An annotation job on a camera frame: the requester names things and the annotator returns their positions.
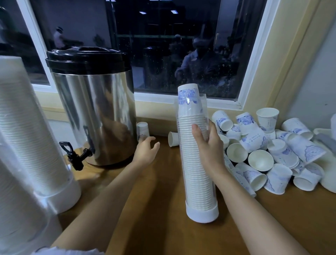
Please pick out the person's left hand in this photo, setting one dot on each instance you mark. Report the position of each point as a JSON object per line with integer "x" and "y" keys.
{"x": 144, "y": 155}

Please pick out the person's right hand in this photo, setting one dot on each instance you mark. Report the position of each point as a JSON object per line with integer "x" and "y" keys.
{"x": 212, "y": 155}

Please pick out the translucent plastic box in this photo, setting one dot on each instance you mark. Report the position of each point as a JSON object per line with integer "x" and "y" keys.
{"x": 328, "y": 168}

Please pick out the white framed window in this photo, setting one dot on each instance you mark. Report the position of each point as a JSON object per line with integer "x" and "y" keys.
{"x": 178, "y": 47}

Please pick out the person's right forearm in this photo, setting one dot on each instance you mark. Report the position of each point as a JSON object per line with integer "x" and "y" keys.
{"x": 262, "y": 218}

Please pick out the pile of paper cups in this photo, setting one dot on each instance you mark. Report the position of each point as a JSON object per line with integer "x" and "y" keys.
{"x": 262, "y": 152}

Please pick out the stainless steel water dispenser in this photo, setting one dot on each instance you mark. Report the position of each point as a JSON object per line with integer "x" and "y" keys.
{"x": 97, "y": 110}

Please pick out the person's left forearm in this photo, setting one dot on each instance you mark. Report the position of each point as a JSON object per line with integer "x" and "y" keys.
{"x": 99, "y": 210}

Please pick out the nested stack of paper cups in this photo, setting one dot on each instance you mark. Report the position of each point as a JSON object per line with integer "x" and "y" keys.
{"x": 15, "y": 210}
{"x": 195, "y": 173}
{"x": 29, "y": 142}

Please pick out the person's grey shirt sleeve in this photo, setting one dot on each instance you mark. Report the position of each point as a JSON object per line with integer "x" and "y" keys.
{"x": 68, "y": 251}

